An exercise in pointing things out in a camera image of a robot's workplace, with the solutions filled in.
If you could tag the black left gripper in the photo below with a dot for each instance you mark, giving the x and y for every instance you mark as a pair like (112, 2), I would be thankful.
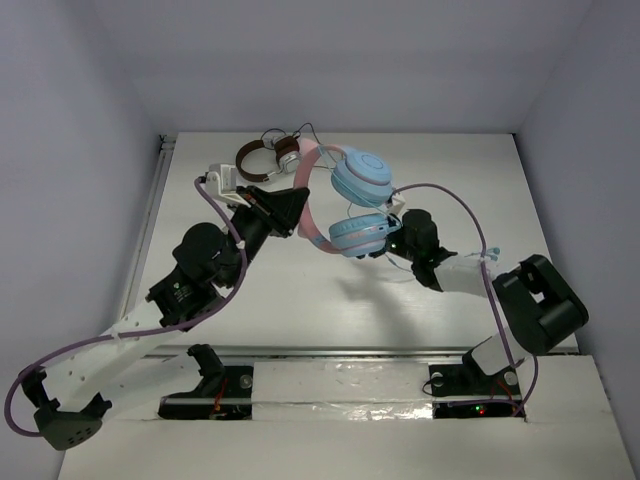
(270, 214)

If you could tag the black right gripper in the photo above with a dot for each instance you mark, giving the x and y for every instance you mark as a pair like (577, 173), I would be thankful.
(377, 254)

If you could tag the pink blue cat-ear headphones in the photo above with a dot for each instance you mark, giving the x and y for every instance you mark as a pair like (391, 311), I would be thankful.
(362, 179)

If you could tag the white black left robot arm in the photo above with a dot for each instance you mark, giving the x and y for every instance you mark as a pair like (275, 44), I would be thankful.
(66, 396)

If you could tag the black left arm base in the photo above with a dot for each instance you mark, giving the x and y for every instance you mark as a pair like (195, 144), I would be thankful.
(223, 392)

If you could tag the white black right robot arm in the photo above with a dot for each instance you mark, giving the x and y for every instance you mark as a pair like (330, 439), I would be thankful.
(533, 304)

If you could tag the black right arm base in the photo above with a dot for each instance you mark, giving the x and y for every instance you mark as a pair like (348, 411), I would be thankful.
(459, 392)

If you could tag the brown silver headphones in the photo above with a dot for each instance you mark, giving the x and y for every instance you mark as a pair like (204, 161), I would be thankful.
(260, 160)

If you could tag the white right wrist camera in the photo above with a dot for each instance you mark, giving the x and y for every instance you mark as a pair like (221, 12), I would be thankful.
(395, 204)

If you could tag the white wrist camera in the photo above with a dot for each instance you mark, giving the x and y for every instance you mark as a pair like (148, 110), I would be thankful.
(219, 183)
(395, 204)

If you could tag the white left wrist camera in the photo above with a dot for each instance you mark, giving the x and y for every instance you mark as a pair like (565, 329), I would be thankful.
(219, 183)

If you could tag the aluminium rail frame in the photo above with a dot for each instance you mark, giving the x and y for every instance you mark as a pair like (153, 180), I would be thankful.
(297, 298)

